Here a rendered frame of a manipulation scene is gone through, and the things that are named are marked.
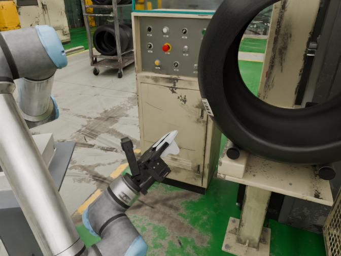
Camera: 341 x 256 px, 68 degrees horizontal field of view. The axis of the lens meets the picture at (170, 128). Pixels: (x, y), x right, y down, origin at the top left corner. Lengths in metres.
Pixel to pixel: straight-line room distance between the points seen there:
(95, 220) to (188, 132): 1.09
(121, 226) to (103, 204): 0.08
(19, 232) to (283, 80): 1.46
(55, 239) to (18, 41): 0.47
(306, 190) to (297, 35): 0.56
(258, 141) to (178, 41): 0.96
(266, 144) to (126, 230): 0.47
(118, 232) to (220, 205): 1.32
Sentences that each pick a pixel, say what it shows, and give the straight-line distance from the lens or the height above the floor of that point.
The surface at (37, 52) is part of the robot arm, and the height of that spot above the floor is 1.25.
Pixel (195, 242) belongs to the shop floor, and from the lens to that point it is 1.74.
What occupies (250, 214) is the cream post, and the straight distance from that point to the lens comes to 1.55.
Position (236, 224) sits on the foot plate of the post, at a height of 0.01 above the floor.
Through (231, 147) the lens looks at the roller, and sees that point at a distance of 0.87.
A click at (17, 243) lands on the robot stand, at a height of 0.22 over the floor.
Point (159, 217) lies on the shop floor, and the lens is 1.86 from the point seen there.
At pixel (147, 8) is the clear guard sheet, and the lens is 1.63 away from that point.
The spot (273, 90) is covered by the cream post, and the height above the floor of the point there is 1.01.
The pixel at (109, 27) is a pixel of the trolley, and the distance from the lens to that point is 4.65.
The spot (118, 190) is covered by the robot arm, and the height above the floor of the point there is 0.88.
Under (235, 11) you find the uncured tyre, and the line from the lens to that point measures 0.71.
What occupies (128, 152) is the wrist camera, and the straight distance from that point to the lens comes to 0.73.
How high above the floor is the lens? 1.38
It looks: 29 degrees down
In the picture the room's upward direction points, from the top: straight up
